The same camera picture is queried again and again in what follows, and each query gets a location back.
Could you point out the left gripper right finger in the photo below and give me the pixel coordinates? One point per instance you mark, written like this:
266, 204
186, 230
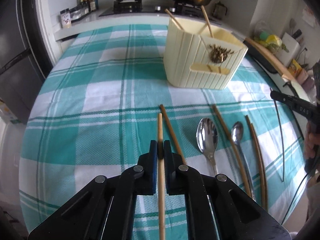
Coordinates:
180, 178

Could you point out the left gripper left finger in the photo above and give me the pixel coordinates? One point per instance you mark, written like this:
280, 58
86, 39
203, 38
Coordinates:
141, 178

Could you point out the large steel spoon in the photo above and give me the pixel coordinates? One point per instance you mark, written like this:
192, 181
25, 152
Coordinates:
207, 137

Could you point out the light wooden chopstick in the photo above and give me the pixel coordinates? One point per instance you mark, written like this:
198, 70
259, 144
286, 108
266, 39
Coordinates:
161, 180

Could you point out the brown wooden chopstick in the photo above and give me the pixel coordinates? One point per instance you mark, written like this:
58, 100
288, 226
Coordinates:
172, 133

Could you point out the small steel spoon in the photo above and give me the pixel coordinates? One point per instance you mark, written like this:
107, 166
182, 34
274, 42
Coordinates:
237, 133

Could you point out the person's right hand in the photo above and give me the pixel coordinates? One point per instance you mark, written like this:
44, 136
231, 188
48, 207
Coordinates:
311, 140

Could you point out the wooden cutting board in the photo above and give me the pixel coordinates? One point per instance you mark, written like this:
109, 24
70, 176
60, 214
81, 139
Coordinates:
270, 58

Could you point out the white knife block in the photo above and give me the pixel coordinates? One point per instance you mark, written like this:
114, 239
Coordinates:
289, 50

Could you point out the yellow green sponges in rack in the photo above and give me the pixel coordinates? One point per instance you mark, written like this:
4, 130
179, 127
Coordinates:
270, 41

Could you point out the teal checkered tablecloth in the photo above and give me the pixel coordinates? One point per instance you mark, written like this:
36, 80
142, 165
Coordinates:
97, 113

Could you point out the cream utensil holder box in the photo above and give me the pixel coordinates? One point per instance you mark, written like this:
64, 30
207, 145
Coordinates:
198, 55

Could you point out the dark glass kettle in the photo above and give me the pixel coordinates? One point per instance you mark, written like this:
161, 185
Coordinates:
219, 10

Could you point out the chopstick in holder left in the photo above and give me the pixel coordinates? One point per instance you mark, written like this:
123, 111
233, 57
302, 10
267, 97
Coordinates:
174, 19

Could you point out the dark grey refrigerator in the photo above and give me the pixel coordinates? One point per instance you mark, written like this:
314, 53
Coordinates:
25, 63

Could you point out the black gas stove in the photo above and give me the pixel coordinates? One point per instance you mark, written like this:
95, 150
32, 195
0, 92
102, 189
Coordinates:
179, 9

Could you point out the spice jar rack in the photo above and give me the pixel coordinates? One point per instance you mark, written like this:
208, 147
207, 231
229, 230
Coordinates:
69, 16

